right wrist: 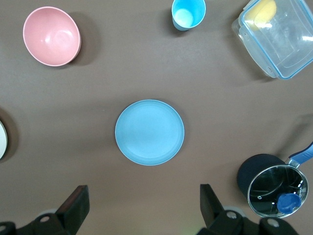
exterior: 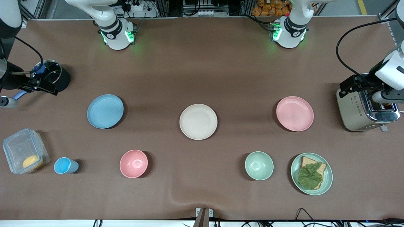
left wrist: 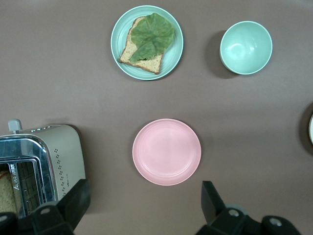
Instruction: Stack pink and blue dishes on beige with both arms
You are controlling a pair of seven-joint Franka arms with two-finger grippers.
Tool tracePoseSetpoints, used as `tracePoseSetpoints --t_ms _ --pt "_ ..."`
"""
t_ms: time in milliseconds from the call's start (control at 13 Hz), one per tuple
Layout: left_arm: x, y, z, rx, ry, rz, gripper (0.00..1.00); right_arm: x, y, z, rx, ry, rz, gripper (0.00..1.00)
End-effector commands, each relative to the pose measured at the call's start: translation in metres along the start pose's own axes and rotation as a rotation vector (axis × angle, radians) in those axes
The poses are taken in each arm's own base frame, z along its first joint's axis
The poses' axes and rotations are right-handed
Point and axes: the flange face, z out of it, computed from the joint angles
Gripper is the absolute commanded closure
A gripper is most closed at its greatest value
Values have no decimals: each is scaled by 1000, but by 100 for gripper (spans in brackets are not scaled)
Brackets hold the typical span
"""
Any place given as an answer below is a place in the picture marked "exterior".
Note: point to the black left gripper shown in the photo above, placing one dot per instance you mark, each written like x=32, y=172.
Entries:
x=368, y=84

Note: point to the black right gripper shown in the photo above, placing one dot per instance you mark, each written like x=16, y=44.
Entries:
x=12, y=79

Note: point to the blue plate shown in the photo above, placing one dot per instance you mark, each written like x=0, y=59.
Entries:
x=105, y=111

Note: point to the pink plate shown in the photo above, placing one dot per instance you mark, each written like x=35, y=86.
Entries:
x=294, y=113

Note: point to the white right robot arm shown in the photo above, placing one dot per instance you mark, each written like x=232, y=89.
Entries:
x=113, y=34

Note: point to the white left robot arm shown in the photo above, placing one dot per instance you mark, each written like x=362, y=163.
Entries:
x=292, y=33

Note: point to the glass lid blue knob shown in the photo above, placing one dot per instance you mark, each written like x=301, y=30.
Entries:
x=52, y=71

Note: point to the silver toaster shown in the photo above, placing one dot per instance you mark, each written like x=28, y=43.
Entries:
x=353, y=110

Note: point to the brown bread slice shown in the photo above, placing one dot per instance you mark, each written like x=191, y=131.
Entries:
x=388, y=106

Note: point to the clear plastic lidded container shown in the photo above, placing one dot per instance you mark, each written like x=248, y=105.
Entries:
x=19, y=148

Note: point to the yellow food piece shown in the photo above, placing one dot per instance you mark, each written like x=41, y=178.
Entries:
x=31, y=162

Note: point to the blue cup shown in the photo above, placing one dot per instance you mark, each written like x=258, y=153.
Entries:
x=64, y=165

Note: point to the toast bread slice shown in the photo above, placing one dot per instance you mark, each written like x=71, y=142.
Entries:
x=306, y=160

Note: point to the green plate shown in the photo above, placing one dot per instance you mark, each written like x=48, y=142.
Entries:
x=328, y=176

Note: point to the green lettuce leaf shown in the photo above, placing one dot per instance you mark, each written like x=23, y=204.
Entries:
x=309, y=178

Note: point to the bag of orange snacks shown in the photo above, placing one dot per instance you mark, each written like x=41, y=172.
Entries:
x=271, y=8

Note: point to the pink bowl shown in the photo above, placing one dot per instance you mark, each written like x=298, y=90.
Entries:
x=133, y=163

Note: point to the white power strip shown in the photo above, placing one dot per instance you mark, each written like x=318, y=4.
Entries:
x=140, y=8

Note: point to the green bowl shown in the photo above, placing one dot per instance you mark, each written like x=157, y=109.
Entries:
x=259, y=165

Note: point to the brown table mat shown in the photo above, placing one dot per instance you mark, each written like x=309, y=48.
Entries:
x=202, y=69

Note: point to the beige plate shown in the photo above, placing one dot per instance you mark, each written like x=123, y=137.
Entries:
x=198, y=121

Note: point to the white plug block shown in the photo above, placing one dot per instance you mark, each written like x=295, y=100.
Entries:
x=206, y=13

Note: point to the metal table clamp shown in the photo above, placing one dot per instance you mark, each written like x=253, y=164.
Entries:
x=204, y=216

